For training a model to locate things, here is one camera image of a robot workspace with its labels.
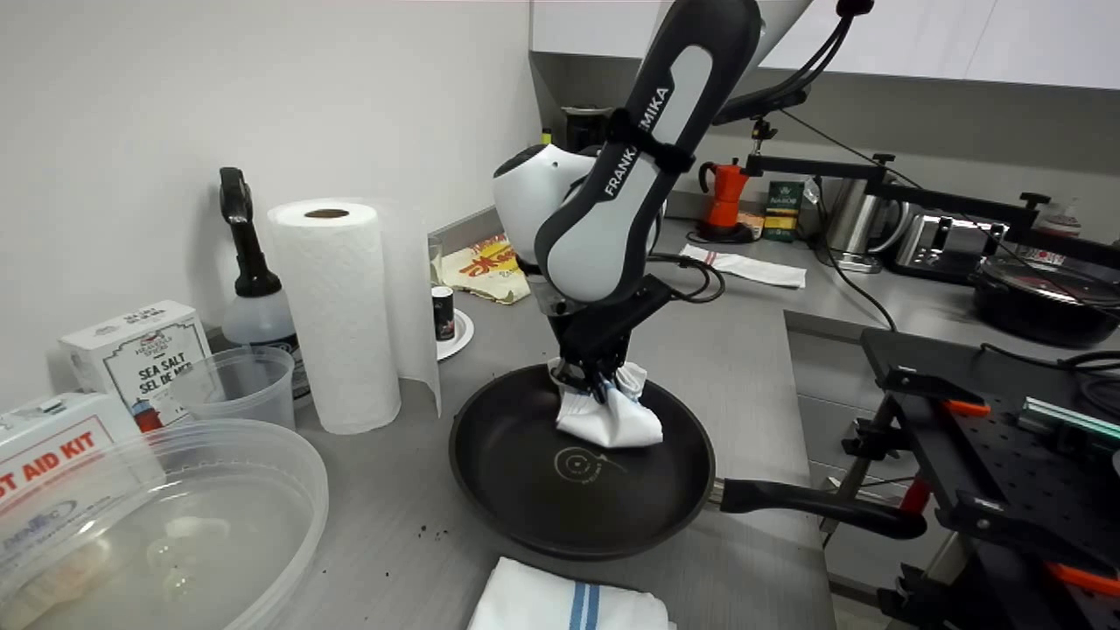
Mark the small clear plastic container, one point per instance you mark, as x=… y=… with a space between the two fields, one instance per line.
x=251 y=391

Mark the dark spice jar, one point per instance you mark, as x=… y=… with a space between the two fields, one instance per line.
x=442 y=313

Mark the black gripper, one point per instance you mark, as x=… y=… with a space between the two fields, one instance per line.
x=600 y=335

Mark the black round cooker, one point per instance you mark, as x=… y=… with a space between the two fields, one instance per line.
x=1038 y=299

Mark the white first aid kit box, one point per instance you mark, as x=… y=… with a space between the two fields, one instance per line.
x=57 y=458

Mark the white blue-striped tea towel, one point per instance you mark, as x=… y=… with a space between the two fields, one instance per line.
x=618 y=425
x=527 y=600

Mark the steel toaster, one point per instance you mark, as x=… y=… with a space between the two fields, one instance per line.
x=945 y=242

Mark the green yellow box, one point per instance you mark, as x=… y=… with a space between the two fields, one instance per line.
x=784 y=209

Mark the large clear plastic bowl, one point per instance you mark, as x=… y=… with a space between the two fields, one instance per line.
x=233 y=525

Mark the spray bottle with black trigger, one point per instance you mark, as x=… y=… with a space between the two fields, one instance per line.
x=251 y=275

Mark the red moka pot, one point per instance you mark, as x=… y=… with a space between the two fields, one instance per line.
x=722 y=198

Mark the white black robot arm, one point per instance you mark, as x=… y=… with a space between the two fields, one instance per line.
x=606 y=222

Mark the teal white flat bar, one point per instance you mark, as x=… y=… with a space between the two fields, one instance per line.
x=1073 y=418

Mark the black perforated robot table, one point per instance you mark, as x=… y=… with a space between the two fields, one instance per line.
x=1028 y=468

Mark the white round plate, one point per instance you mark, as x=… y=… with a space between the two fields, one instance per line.
x=464 y=338

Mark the black frying pan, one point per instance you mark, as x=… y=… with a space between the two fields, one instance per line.
x=527 y=468

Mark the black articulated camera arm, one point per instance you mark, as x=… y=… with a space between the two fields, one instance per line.
x=932 y=194

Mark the white sea salt box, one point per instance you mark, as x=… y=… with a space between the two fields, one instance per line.
x=141 y=352

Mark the white paper towel roll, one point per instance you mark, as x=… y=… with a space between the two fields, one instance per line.
x=336 y=315

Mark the steel kettle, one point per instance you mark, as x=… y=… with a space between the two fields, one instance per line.
x=862 y=219

